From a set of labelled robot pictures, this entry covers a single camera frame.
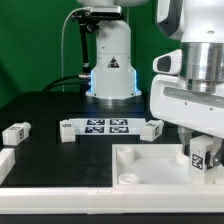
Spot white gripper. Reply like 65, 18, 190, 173
150, 75, 224, 169

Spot white square tabletop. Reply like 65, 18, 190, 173
112, 143, 224, 187

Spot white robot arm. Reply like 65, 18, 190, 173
77, 0, 224, 169

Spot white U-shaped obstacle fence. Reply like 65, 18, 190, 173
0, 146, 224, 215

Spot marker tag sheet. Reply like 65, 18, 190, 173
70, 118, 146, 135

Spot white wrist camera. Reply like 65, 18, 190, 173
153, 49, 183, 75

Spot black cables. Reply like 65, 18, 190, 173
42, 74, 92, 93

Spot black camera on stand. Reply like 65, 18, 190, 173
71, 6, 124, 74

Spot white cable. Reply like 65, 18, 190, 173
60, 7, 91, 94

